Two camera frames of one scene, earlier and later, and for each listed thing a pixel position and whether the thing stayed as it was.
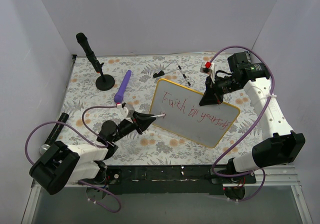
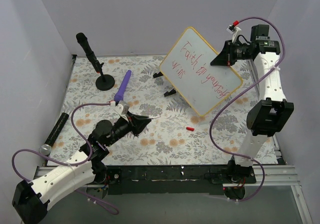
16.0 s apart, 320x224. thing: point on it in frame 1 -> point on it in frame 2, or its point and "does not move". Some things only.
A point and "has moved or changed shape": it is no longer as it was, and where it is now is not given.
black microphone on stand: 103,83 does not move
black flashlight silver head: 55,133 does not move
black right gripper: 213,89 -> 229,52
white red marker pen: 158,115 has moved or changed shape
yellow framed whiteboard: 185,117 -> 206,87
